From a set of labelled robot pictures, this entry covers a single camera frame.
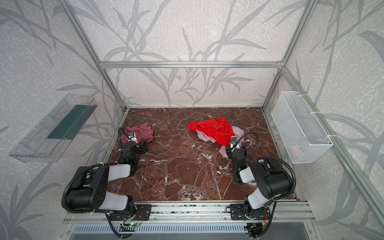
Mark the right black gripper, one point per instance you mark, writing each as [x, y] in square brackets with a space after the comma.
[236, 151]

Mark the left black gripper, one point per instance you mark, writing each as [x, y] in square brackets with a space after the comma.
[132, 145]

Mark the dark pink ribbed cloth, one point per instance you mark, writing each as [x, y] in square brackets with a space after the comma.
[143, 132]

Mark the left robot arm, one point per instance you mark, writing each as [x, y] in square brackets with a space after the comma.
[87, 190]

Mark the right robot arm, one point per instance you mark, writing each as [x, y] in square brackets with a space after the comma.
[274, 178]

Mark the red cloth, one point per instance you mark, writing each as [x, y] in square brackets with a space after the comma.
[217, 129]

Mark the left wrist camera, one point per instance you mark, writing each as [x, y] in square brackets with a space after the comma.
[131, 137]

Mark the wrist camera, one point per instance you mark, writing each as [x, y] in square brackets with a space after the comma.
[131, 137]
[233, 142]

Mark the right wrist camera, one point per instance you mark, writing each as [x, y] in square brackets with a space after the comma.
[233, 142]

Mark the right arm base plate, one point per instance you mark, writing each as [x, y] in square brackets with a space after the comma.
[239, 212]

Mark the aluminium front rail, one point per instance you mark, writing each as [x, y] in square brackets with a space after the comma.
[215, 212]

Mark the aluminium cage frame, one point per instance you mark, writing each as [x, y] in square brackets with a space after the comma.
[360, 180]

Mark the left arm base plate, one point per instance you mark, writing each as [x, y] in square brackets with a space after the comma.
[140, 212]

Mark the white wire mesh basket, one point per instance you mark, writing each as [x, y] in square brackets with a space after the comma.
[302, 134]

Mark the clear plastic wall bin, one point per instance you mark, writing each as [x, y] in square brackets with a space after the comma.
[50, 138]

